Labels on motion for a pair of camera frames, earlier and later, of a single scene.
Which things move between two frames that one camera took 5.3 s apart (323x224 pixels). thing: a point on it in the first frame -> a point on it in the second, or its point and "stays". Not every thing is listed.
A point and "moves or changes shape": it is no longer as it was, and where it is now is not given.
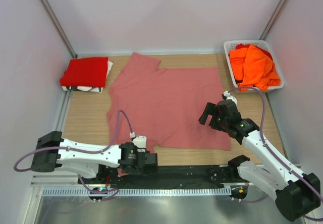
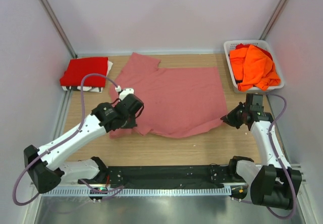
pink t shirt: [180, 107] moves or changes shape
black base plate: [175, 176] stays
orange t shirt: [251, 67] stays
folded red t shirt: [86, 72] stays
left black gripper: [152, 160] -> [131, 123]
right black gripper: [215, 118] -> [234, 116]
